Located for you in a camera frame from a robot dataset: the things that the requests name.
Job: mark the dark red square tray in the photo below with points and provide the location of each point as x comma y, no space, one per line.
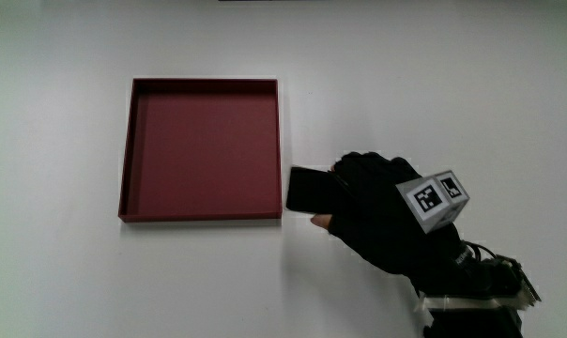
203,155

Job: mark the black eraser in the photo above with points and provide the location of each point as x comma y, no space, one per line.
311,191

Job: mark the person's right hand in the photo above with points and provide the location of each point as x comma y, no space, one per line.
382,220

